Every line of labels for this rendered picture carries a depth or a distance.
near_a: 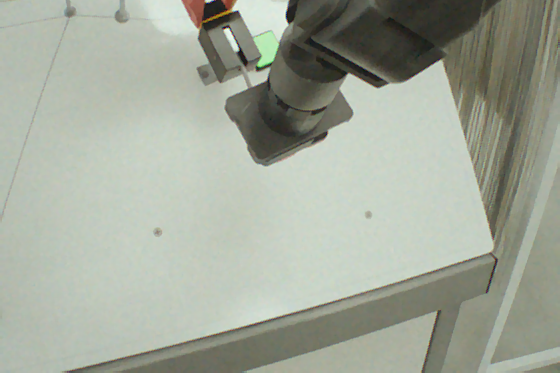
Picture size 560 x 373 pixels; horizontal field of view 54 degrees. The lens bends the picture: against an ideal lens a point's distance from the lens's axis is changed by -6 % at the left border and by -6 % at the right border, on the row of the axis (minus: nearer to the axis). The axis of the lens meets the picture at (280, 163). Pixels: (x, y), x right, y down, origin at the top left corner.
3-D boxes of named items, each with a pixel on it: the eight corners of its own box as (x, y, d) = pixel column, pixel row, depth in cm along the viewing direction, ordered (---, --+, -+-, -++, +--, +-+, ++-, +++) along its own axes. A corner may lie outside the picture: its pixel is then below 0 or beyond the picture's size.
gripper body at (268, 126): (221, 107, 53) (229, 68, 46) (315, 66, 56) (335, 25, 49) (255, 168, 51) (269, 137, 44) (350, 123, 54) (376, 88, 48)
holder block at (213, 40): (219, 84, 61) (226, 71, 57) (196, 38, 61) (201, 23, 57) (254, 69, 62) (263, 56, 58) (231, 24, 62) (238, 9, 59)
